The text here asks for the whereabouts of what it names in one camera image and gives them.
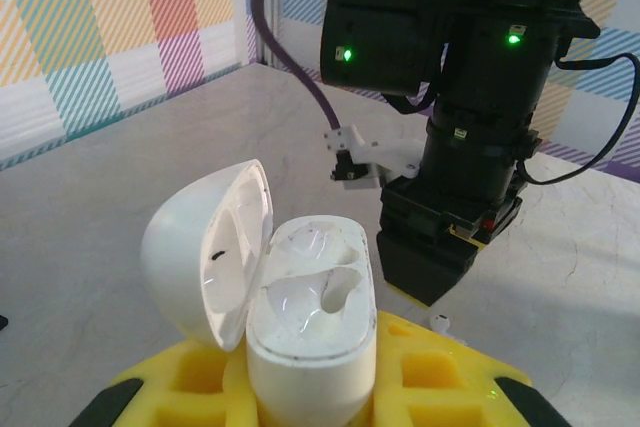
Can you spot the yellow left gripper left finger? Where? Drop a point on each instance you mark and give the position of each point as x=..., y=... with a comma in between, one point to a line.
x=165, y=397

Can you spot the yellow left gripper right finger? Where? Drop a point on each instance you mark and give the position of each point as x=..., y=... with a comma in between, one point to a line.
x=440, y=387

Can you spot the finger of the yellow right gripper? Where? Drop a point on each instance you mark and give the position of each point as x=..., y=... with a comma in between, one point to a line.
x=425, y=267

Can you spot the white earbud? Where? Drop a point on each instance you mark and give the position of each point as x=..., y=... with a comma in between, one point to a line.
x=440, y=322

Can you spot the white earbud charging case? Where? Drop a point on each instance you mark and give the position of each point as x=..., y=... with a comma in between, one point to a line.
x=310, y=347

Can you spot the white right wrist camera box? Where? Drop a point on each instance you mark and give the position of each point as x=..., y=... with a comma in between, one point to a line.
x=380, y=152

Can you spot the aluminium frame post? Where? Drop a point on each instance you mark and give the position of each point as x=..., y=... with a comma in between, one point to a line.
x=274, y=7

